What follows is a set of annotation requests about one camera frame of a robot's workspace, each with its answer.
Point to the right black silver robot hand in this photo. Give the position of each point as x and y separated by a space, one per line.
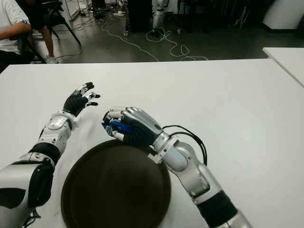
142 123

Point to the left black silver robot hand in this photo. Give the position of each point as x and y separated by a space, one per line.
73 104

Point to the blue Oreo cookie packet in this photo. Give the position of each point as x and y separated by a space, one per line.
118 124

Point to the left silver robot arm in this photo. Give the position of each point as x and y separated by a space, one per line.
55 123

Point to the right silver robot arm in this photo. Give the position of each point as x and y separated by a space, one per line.
190 171

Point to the person in black shorts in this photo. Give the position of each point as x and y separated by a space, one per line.
48 42

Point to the dark brown round tray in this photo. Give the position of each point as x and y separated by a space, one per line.
114 190

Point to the black chair with angled legs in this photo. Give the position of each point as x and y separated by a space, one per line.
57 19

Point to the white board panel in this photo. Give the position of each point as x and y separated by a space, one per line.
73 9

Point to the white power strip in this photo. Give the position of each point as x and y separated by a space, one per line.
119 13

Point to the black cabinet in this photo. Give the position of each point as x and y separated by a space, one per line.
140 16

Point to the person in white shirt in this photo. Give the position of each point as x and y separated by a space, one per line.
12 14

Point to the white side table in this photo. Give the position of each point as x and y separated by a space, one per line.
287 59

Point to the white curved panel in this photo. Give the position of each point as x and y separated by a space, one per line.
282 14

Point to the black chair frame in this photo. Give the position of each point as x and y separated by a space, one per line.
26 45

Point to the black gantry frame with casters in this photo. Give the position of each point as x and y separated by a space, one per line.
125 32

